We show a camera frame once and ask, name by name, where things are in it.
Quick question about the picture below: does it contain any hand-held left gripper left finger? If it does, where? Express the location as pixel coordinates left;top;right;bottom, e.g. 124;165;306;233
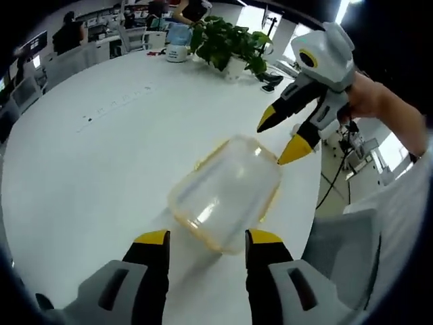
42;229;171;325

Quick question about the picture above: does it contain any person's right hand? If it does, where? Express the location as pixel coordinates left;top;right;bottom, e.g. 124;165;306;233
339;72;377;123

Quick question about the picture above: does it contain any person's white shirt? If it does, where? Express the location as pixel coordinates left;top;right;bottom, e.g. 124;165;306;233
344;148;431;307

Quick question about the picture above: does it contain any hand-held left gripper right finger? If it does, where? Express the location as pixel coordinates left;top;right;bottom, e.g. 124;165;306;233
245;229;356;325

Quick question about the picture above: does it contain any white plant pot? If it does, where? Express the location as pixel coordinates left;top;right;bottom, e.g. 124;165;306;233
224;56;246;81

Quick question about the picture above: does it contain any green leafy plant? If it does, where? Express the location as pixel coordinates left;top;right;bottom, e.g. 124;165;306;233
189;16;273;74

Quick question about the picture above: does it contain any white jar with blue top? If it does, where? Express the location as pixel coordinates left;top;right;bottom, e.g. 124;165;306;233
164;25;192;64

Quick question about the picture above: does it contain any grey mesh office chair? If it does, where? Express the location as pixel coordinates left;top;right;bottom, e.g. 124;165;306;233
302;206;384;309

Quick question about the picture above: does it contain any black headset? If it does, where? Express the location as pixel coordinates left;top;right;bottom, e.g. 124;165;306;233
260;72;285;93

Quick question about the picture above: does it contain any white office chair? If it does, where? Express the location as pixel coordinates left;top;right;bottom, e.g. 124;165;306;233
117;26;150;56

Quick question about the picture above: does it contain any dark wall monitor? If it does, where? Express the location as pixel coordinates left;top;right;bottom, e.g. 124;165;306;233
13;30;49;58

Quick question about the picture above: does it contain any black cable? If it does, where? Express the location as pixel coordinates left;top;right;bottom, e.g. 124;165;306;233
315;114;353;211

